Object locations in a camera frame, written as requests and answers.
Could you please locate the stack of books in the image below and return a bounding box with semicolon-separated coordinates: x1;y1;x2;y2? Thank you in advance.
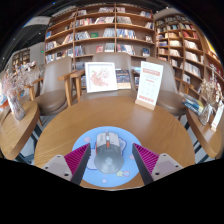
181;93;205;117

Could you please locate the white framed floral picture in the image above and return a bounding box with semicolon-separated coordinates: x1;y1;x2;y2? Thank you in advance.
84;61;119;94

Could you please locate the small distant wooden bookshelf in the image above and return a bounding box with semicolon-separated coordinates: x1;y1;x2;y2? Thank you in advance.
11;48;32;73

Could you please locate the grey computer mouse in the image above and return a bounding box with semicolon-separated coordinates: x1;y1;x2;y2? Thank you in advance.
93;131;125;175

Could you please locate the small white table sign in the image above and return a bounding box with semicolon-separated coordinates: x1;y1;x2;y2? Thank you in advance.
210;99;224;132

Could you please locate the glass vase with beige flowers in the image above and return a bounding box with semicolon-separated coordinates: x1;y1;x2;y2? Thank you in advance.
197;64;224;127

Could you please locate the white ceiling panel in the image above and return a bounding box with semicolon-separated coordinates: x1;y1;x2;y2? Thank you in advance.
23;15;51;28

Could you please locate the glass vase with pink flowers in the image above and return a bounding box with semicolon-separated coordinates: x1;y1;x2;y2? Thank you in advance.
0;60;38;121

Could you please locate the round blue mouse pad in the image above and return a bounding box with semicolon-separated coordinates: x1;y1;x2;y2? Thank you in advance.
71;125;140;186

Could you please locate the dark upright book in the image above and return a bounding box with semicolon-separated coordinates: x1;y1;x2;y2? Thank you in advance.
115;69;132;90

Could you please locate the white red-topped table sign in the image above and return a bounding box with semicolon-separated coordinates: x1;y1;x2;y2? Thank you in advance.
134;60;164;111

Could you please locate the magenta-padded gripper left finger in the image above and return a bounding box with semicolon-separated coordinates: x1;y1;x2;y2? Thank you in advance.
41;143;92;186

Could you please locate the wide wooden bookshelf unit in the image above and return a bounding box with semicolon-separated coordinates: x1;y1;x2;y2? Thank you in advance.
43;3;156;64

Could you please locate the round wooden side table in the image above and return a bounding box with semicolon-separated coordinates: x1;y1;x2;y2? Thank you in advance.
185;108;224;159
0;100;41;161

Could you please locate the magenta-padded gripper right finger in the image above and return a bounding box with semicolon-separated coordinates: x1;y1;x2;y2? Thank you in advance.
131;143;184;186

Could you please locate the long wooden bookshelf with posters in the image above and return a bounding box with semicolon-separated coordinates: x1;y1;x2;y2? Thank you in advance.
153;13;224;98

